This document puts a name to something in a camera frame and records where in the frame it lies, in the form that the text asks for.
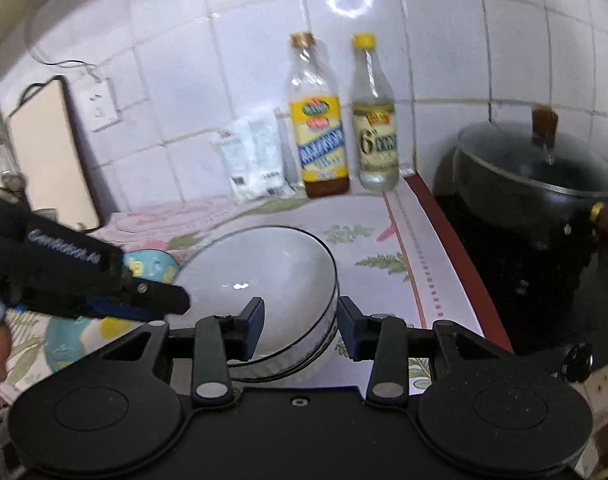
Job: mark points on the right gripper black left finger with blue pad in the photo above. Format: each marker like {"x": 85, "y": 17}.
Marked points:
{"x": 218, "y": 340}

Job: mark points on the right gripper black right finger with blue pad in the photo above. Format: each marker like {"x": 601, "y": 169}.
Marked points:
{"x": 381, "y": 341}

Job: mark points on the blue fried egg plate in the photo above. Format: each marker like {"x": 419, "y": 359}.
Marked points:
{"x": 67, "y": 341}

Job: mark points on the white bowl black rim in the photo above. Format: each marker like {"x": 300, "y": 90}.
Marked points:
{"x": 293, "y": 271}

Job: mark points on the hanging metal ladles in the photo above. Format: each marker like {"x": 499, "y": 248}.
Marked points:
{"x": 11, "y": 176}

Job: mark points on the white cutting board dark rim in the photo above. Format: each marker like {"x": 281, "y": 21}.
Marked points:
{"x": 50, "y": 154}

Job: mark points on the white salt bag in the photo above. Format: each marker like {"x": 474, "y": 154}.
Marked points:
{"x": 251, "y": 151}

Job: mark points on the black pot with glass lid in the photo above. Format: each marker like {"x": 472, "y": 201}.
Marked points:
{"x": 530, "y": 174}

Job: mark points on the clear vinegar bottle yellow cap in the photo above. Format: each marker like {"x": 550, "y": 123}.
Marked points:
{"x": 373, "y": 118}

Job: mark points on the yellow label oil bottle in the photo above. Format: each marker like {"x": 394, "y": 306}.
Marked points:
{"x": 316, "y": 118}

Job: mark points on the white wall power socket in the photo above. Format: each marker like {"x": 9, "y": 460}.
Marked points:
{"x": 97, "y": 106}

